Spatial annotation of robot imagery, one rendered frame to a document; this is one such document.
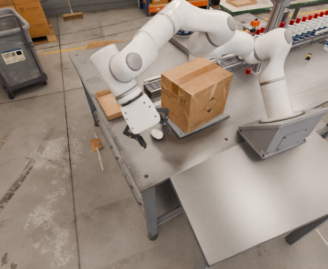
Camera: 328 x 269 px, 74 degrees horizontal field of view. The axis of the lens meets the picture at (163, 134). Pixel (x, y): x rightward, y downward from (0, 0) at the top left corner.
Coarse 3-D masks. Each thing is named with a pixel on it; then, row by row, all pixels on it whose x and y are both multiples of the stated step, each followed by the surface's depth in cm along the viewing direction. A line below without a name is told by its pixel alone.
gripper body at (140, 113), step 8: (144, 96) 65; (128, 104) 64; (136, 104) 65; (144, 104) 66; (152, 104) 67; (128, 112) 66; (136, 112) 66; (144, 112) 66; (152, 112) 67; (128, 120) 68; (136, 120) 67; (144, 120) 67; (152, 120) 67; (136, 128) 68; (144, 128) 68
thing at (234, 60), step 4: (304, 40) 196; (292, 44) 190; (236, 56) 176; (224, 60) 171; (228, 60) 171; (232, 60) 171; (236, 60) 171; (240, 60) 171; (220, 64) 167; (224, 64) 167; (228, 64) 167; (232, 64) 167; (160, 80) 152; (148, 84) 149; (152, 84) 149; (156, 84) 149; (160, 84) 149; (148, 88) 146; (152, 88) 146; (156, 88) 146
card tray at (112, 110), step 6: (102, 90) 146; (108, 90) 148; (96, 96) 144; (102, 96) 148; (108, 96) 148; (102, 102) 143; (108, 102) 143; (114, 102) 143; (102, 108) 137; (108, 108) 139; (114, 108) 139; (108, 114) 135; (114, 114) 131; (120, 114) 133
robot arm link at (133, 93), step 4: (132, 88) 63; (136, 88) 64; (140, 88) 66; (128, 92) 63; (132, 92) 63; (136, 92) 64; (120, 96) 63; (124, 96) 63; (128, 96) 63; (132, 96) 63; (136, 96) 65; (116, 100) 66; (120, 100) 64; (124, 100) 64; (128, 100) 64
